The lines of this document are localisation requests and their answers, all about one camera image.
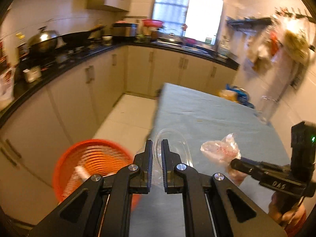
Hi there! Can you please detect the steel wok with lid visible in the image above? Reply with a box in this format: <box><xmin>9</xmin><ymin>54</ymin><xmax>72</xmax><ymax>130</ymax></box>
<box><xmin>27</xmin><ymin>26</ymin><xmax>59</xmax><ymax>54</ymax></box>

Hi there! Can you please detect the black countertop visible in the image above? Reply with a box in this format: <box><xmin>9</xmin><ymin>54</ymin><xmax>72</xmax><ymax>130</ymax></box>
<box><xmin>1</xmin><ymin>42</ymin><xmax>239</xmax><ymax>126</ymax></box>

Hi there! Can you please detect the steel rice cooker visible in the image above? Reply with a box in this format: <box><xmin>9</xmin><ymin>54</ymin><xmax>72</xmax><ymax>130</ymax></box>
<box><xmin>111</xmin><ymin>23</ymin><xmax>138</xmax><ymax>38</ymax></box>

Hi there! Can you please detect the black frying pan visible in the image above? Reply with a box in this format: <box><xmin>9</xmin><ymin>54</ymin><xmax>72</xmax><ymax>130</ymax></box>
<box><xmin>60</xmin><ymin>25</ymin><xmax>104</xmax><ymax>47</ymax></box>

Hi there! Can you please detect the clear plastic bag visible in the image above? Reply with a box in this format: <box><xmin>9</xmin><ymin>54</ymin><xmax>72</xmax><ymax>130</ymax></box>
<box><xmin>200</xmin><ymin>133</ymin><xmax>247</xmax><ymax>186</ymax></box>

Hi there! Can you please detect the kitchen window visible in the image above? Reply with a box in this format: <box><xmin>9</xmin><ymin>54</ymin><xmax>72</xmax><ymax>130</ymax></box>
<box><xmin>152</xmin><ymin>0</ymin><xmax>224</xmax><ymax>45</ymax></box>

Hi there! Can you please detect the black wall shelf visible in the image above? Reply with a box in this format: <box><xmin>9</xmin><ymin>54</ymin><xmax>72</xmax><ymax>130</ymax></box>
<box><xmin>227</xmin><ymin>17</ymin><xmax>272</xmax><ymax>31</ymax></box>

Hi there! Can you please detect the person's right hand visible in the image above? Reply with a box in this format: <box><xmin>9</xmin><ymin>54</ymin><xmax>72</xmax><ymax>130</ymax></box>
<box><xmin>268</xmin><ymin>191</ymin><xmax>308</xmax><ymax>235</ymax></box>

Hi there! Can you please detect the white plastic bag on counter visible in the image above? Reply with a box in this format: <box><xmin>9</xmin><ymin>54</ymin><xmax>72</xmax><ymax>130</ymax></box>
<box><xmin>0</xmin><ymin>67</ymin><xmax>16</xmax><ymax>111</ymax></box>

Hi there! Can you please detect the blue bag on stool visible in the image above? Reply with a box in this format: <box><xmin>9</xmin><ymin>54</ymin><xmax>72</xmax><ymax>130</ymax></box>
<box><xmin>218</xmin><ymin>84</ymin><xmax>255</xmax><ymax>109</ymax></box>

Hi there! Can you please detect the orange plastic mesh basket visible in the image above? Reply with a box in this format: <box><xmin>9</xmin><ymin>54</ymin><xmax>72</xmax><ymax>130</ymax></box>
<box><xmin>53</xmin><ymin>139</ymin><xmax>133</xmax><ymax>204</ymax></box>

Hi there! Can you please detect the clear plastic container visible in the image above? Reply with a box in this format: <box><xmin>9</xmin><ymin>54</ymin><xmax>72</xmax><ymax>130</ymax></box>
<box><xmin>151</xmin><ymin>128</ymin><xmax>193</xmax><ymax>189</ymax></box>

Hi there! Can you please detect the small white cup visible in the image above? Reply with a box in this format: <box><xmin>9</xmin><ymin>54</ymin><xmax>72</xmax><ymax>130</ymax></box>
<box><xmin>23</xmin><ymin>66</ymin><xmax>42</xmax><ymax>84</ymax></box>

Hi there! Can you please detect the hanging yellow bag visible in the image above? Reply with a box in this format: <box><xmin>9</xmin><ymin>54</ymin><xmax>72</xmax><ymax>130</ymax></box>
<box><xmin>282</xmin><ymin>29</ymin><xmax>309</xmax><ymax>64</ymax></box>

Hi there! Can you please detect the red colander bowl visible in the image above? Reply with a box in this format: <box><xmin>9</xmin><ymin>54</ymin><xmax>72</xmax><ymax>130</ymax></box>
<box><xmin>142</xmin><ymin>19</ymin><xmax>163</xmax><ymax>28</ymax></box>

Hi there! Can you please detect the clear glass pitcher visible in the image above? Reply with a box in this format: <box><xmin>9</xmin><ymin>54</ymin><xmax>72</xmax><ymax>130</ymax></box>
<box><xmin>256</xmin><ymin>96</ymin><xmax>278</xmax><ymax>125</ymax></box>

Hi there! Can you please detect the white grey medicine box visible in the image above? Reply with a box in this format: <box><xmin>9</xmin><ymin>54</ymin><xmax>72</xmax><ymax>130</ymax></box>
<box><xmin>75</xmin><ymin>166</ymin><xmax>90</xmax><ymax>182</ymax></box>

